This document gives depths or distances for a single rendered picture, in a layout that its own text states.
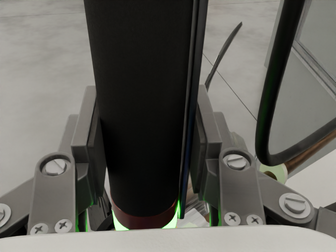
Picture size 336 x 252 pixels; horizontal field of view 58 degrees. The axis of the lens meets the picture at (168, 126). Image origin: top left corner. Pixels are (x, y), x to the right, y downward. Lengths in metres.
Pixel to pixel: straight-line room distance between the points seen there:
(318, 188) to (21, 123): 2.45
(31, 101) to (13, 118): 0.26
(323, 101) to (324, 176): 0.81
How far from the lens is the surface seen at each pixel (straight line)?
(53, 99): 2.96
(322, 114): 1.37
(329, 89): 1.33
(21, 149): 2.50
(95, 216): 0.70
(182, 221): 0.23
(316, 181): 0.58
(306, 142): 0.30
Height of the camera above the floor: 1.58
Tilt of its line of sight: 39 degrees down
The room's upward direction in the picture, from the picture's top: 2 degrees clockwise
